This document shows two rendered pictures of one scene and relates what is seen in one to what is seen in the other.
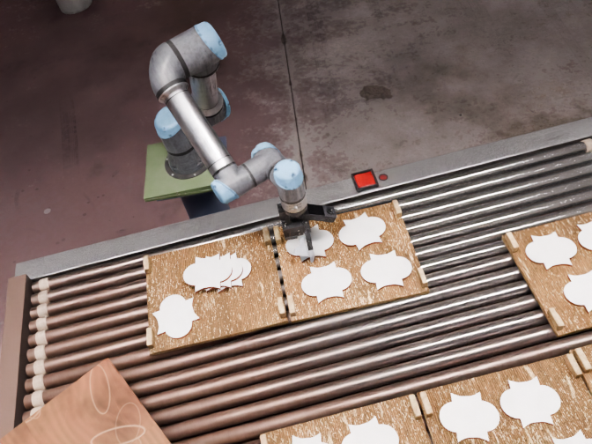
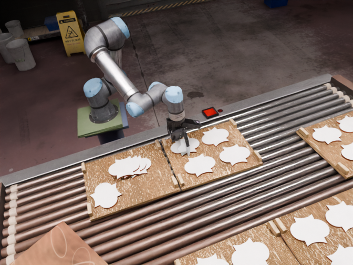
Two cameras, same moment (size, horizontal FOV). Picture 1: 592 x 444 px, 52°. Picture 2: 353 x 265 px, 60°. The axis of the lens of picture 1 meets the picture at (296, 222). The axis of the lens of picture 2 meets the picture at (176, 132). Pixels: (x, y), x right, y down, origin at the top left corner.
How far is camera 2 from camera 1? 0.49 m
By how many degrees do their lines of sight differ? 13
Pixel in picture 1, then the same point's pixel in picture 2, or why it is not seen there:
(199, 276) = (118, 169)
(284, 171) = (172, 91)
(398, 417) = (264, 236)
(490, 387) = (316, 211)
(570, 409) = not seen: outside the picture
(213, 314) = (130, 191)
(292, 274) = (177, 163)
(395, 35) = (200, 69)
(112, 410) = (69, 254)
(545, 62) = (278, 74)
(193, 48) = (110, 29)
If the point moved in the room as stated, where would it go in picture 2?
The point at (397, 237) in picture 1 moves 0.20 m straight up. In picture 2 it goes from (237, 138) to (238, 106)
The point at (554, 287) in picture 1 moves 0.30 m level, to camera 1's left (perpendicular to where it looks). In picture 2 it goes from (335, 153) to (278, 171)
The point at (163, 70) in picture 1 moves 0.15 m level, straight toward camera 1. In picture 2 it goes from (93, 40) to (103, 52)
